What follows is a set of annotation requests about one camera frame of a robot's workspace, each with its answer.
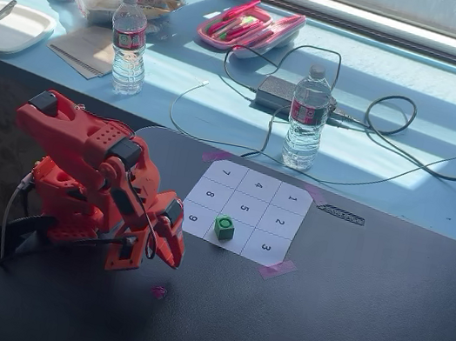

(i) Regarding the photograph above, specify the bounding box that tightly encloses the white square plate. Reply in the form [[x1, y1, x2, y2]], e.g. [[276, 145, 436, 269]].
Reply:
[[0, 0, 59, 63]]

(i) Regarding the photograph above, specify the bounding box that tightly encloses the orange robot base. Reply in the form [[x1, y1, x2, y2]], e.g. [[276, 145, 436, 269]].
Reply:
[[19, 153, 123, 254]]

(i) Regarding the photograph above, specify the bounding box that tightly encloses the pink pencil case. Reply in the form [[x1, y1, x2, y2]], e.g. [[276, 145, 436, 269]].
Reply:
[[192, 0, 308, 70]]

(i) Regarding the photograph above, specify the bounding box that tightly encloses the white numbered grid paper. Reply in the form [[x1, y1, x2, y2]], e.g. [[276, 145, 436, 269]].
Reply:
[[175, 153, 319, 269]]

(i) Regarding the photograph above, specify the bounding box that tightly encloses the clear water bottle red label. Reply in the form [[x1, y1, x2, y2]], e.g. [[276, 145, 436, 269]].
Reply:
[[99, 0, 159, 98], [278, 60, 338, 174]]

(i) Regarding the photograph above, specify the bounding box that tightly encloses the pink marker pen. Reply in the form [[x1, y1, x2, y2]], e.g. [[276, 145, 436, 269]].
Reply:
[[222, 0, 263, 27]]

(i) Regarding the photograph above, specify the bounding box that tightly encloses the green cube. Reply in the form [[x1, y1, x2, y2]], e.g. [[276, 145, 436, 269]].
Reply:
[[211, 212, 238, 243]]

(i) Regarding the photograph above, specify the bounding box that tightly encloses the thin black adapter cable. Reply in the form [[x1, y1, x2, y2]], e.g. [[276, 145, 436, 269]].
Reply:
[[205, 31, 456, 207]]

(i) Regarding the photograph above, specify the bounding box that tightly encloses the black power adapter brick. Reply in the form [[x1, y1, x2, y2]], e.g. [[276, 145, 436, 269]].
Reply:
[[252, 73, 341, 122]]

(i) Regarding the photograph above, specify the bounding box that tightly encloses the orange gripper black motor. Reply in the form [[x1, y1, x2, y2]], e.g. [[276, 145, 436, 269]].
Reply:
[[143, 188, 195, 269]]

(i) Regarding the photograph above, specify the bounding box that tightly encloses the thick black power cord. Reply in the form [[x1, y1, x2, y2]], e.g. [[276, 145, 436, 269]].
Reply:
[[322, 84, 456, 182]]

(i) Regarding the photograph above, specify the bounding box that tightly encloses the pink tape piece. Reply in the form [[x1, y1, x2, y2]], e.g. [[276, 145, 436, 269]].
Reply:
[[256, 254, 299, 284], [301, 183, 330, 207], [202, 147, 232, 166]]

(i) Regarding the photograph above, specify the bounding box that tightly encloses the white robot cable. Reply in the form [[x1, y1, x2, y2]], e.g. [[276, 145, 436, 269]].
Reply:
[[0, 170, 37, 263]]

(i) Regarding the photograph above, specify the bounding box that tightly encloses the black white striped sticker strip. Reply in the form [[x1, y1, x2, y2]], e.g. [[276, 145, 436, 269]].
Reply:
[[315, 202, 367, 226]]

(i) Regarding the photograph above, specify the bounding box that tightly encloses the small pink mark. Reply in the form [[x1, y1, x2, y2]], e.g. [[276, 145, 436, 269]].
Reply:
[[150, 284, 170, 301]]

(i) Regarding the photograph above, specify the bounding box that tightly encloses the black table clamp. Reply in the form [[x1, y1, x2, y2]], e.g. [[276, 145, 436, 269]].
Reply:
[[0, 206, 58, 277]]

